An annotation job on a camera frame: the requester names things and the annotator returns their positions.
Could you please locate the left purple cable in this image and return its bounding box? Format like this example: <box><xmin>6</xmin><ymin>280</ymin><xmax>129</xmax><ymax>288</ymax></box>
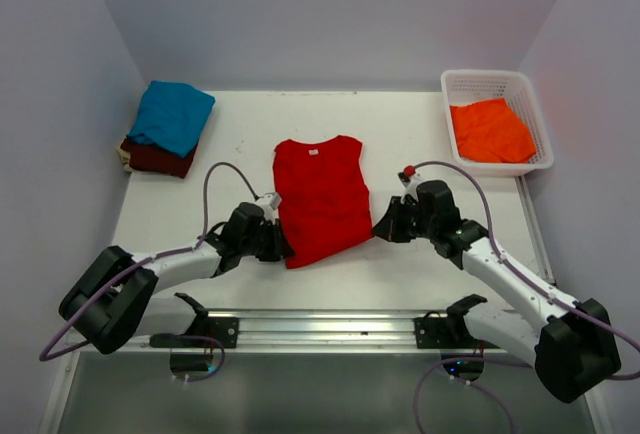
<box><xmin>38</xmin><ymin>161</ymin><xmax>259</xmax><ymax>363</ymax></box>

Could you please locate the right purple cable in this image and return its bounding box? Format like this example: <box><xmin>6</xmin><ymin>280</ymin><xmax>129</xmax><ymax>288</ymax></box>
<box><xmin>412</xmin><ymin>160</ymin><xmax>640</xmax><ymax>434</ymax></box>

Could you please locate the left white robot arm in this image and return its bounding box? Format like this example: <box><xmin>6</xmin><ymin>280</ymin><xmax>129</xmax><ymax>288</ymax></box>
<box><xmin>58</xmin><ymin>193</ymin><xmax>293</xmax><ymax>354</ymax></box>

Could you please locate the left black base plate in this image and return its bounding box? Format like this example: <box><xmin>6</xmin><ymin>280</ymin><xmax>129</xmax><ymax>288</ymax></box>
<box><xmin>149</xmin><ymin>317</ymin><xmax>239</xmax><ymax>349</ymax></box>

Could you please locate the folded beige t shirt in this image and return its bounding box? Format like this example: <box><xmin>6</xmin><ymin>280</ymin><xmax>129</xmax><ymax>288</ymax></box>
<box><xmin>116</xmin><ymin>139</ymin><xmax>134</xmax><ymax>173</ymax></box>

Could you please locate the white plastic basket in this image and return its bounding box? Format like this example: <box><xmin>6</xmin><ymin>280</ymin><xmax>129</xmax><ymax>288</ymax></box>
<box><xmin>440</xmin><ymin>69</ymin><xmax>554</xmax><ymax>177</ymax></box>

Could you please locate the orange t shirt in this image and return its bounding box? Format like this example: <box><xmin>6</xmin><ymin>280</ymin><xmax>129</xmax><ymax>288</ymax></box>
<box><xmin>450</xmin><ymin>98</ymin><xmax>537</xmax><ymax>164</ymax></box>

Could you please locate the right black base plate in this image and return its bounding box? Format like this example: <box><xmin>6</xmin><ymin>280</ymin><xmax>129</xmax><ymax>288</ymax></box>
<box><xmin>413</xmin><ymin>316</ymin><xmax>497</xmax><ymax>351</ymax></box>

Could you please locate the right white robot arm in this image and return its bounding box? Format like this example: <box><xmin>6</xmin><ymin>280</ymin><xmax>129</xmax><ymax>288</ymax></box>
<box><xmin>373</xmin><ymin>173</ymin><xmax>621</xmax><ymax>403</ymax></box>

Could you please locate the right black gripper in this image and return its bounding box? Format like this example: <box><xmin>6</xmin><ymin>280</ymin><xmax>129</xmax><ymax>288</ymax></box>
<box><xmin>371</xmin><ymin>196</ymin><xmax>437</xmax><ymax>243</ymax></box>

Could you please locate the folded maroon t shirt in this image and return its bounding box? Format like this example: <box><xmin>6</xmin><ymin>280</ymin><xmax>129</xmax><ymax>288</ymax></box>
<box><xmin>127</xmin><ymin>139</ymin><xmax>197</xmax><ymax>179</ymax></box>

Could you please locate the folded blue t shirt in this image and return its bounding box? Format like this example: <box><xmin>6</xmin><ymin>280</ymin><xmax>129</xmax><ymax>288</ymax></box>
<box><xmin>126</xmin><ymin>80</ymin><xmax>216</xmax><ymax>158</ymax></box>

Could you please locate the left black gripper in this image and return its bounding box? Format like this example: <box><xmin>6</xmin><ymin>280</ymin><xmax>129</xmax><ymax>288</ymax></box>
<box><xmin>239</xmin><ymin>217</ymin><xmax>294</xmax><ymax>261</ymax></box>

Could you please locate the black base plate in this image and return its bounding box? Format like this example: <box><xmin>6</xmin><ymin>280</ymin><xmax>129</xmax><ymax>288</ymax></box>
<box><xmin>149</xmin><ymin>317</ymin><xmax>239</xmax><ymax>349</ymax></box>
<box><xmin>413</xmin><ymin>316</ymin><xmax>497</xmax><ymax>351</ymax></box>

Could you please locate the red t shirt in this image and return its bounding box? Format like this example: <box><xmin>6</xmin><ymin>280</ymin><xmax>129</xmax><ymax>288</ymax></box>
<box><xmin>273</xmin><ymin>135</ymin><xmax>373</xmax><ymax>269</ymax></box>

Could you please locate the aluminium rail frame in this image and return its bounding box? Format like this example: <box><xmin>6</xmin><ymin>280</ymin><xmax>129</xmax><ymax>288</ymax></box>
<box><xmin>60</xmin><ymin>176</ymin><xmax>593</xmax><ymax>355</ymax></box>

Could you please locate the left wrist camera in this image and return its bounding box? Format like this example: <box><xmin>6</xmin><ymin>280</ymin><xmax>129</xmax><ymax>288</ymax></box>
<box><xmin>255</xmin><ymin>192</ymin><xmax>281</xmax><ymax>221</ymax></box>

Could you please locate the purple cable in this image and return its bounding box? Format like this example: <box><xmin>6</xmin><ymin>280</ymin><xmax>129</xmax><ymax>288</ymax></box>
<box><xmin>412</xmin><ymin>160</ymin><xmax>640</xmax><ymax>434</ymax></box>
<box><xmin>38</xmin><ymin>161</ymin><xmax>259</xmax><ymax>363</ymax></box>

